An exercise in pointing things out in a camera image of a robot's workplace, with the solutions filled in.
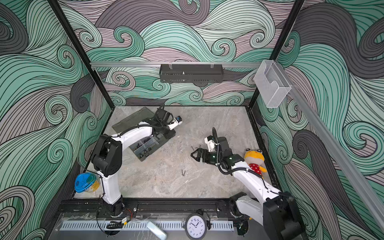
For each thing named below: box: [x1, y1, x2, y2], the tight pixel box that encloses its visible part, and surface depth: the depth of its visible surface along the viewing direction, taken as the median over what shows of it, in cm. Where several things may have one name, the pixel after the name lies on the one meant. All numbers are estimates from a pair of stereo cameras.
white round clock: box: [184, 213, 208, 240], surface depth 68 cm
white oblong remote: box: [147, 220, 168, 240], surface depth 66 cm
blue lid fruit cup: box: [74, 172, 100, 193], surface depth 75 cm
